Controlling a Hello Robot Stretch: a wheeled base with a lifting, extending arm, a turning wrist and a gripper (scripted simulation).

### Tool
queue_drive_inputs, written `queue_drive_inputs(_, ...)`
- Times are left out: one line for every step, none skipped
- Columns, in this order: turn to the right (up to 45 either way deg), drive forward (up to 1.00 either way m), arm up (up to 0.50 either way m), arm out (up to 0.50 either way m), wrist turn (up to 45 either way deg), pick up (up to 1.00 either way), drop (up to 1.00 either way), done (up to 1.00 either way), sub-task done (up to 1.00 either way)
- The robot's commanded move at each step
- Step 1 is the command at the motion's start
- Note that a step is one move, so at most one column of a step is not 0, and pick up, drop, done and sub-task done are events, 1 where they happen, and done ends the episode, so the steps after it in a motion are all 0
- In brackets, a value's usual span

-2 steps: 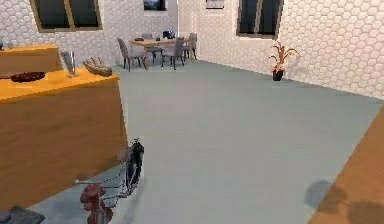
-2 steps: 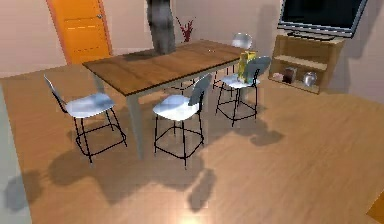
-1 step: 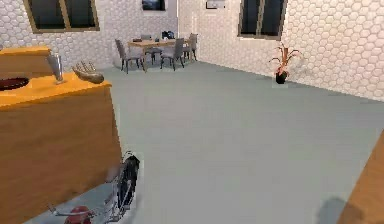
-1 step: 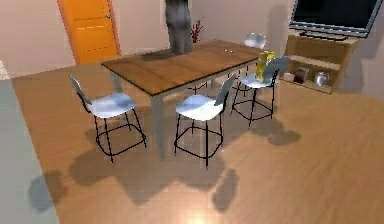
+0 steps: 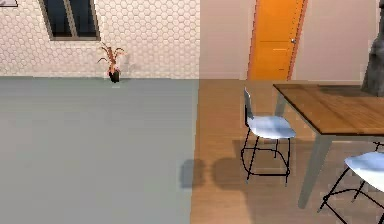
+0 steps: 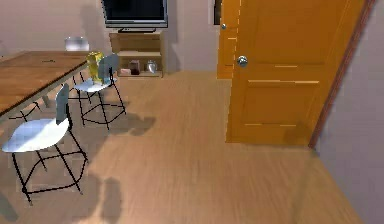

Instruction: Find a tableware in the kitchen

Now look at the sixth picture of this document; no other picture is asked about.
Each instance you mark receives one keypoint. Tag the silver kettle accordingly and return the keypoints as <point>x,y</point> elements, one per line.
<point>151,66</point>

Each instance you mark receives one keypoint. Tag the dark brown box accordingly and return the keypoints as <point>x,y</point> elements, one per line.
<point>134,66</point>

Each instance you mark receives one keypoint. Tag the pink box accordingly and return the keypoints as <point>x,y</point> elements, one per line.
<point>125,71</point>

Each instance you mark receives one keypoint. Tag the light wooden shelf stand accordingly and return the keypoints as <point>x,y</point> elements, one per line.
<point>138,53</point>

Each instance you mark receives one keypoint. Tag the white chair with black legs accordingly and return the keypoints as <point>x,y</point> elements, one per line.
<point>100,78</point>
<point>36,133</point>
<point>77,43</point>

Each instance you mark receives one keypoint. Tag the orange wooden room door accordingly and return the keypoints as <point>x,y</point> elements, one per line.
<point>283,70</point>

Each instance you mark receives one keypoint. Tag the black television set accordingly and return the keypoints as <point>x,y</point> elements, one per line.
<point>135,11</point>

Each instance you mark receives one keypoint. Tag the small dark flat object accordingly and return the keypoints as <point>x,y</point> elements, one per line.
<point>48,61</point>

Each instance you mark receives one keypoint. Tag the brown wooden dining table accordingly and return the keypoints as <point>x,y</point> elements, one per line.
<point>30,75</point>

